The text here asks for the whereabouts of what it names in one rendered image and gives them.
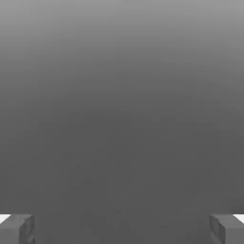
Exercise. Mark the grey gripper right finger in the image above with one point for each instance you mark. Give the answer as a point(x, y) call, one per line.
point(229, 228)

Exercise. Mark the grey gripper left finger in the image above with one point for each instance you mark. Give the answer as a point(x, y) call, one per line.
point(13, 228)

